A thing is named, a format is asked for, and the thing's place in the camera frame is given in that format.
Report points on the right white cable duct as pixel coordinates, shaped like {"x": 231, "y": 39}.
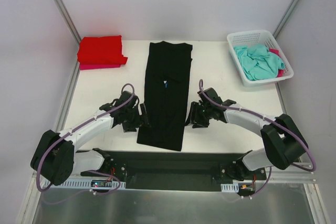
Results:
{"x": 230, "y": 188}

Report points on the black daisy print t-shirt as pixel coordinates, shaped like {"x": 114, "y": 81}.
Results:
{"x": 167, "y": 80}

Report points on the crumpled pink t-shirt in basket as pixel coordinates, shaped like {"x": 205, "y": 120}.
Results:
{"x": 276, "y": 63}

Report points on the white plastic basket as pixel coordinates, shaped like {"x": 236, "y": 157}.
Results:
{"x": 250, "y": 38}

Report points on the aluminium front rail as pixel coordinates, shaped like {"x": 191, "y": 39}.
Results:
{"x": 292, "y": 175}

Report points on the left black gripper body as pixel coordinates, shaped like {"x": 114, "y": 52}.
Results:
{"x": 143, "y": 114}

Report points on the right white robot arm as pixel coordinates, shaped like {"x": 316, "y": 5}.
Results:
{"x": 283, "y": 142}

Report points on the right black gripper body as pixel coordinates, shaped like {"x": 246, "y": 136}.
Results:
{"x": 194, "y": 115}

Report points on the white cable duct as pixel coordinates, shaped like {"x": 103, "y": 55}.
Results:
{"x": 230, "y": 188}
{"x": 77, "y": 183}

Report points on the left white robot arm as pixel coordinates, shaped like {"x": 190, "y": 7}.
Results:
{"x": 57, "y": 155}

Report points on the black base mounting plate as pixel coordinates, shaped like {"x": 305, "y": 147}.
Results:
{"x": 172, "y": 171}

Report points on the red t-shirt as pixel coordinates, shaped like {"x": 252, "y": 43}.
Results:
{"x": 106, "y": 50}

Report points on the crumpled teal t-shirt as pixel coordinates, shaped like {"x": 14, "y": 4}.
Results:
{"x": 254, "y": 62}

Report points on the left aluminium frame post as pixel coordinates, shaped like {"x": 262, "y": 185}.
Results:
{"x": 68, "y": 20}

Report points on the pink t-shirt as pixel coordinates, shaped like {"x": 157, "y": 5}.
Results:
{"x": 83, "y": 66}
{"x": 276, "y": 63}

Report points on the left white cable duct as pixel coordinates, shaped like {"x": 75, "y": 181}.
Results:
{"x": 77, "y": 183}

